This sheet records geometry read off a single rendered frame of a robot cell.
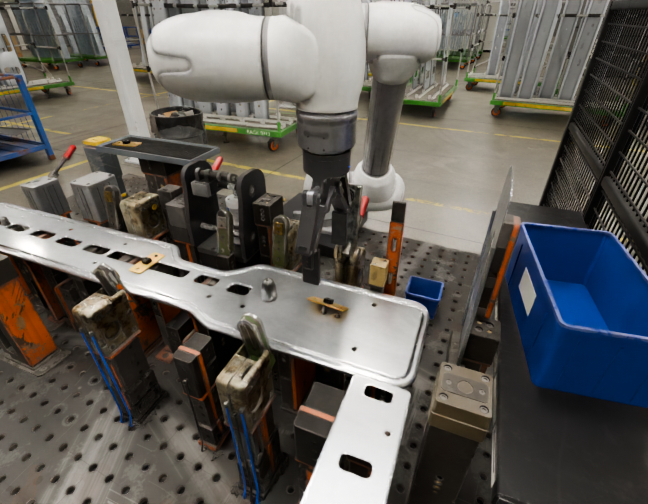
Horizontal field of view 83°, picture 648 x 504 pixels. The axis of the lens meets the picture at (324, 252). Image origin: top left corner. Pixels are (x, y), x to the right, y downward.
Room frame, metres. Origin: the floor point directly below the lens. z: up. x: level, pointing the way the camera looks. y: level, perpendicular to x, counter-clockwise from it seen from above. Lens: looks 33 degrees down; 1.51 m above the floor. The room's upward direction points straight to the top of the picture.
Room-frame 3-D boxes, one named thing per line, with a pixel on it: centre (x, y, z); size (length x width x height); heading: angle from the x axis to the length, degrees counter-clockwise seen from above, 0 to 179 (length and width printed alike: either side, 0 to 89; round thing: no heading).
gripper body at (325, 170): (0.56, 0.00, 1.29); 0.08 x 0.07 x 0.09; 158
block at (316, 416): (0.36, 0.00, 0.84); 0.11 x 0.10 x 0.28; 158
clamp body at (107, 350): (0.55, 0.44, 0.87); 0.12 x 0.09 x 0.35; 158
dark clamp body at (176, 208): (0.93, 0.39, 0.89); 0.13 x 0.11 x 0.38; 158
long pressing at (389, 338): (0.74, 0.45, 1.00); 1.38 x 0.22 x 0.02; 68
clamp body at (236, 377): (0.39, 0.13, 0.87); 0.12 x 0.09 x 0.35; 158
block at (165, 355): (0.75, 0.43, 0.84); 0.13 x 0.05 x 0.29; 158
